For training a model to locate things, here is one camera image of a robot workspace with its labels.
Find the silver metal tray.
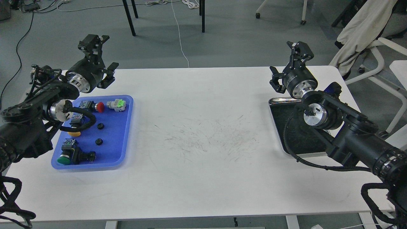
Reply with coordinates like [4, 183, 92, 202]
[268, 97, 327, 158]

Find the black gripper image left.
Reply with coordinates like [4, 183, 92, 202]
[66, 34, 119, 93]

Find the green push button switch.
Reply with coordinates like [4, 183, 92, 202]
[57, 139, 78, 165]

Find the yellow push button switch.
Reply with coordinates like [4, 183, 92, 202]
[68, 113, 86, 137]

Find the black table legs background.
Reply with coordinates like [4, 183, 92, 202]
[122, 0, 205, 37]

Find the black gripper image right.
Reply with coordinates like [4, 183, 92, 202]
[269, 41, 318, 98]

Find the blue plastic tray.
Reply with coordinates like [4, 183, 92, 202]
[51, 95, 133, 171]

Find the black switch block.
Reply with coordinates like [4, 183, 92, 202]
[71, 147, 96, 165]

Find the red push button switch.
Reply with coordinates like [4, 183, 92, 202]
[78, 100, 105, 113]

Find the white chair with beige cloth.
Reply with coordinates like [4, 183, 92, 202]
[330, 0, 406, 136]

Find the white cable on floor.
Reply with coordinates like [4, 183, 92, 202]
[57, 0, 200, 68]

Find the black cable on floor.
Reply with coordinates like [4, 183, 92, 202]
[0, 0, 58, 110]

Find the black gear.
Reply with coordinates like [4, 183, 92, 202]
[96, 123, 105, 129]
[95, 138, 103, 145]

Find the grey green connector switch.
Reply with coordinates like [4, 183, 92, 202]
[106, 99, 127, 112]

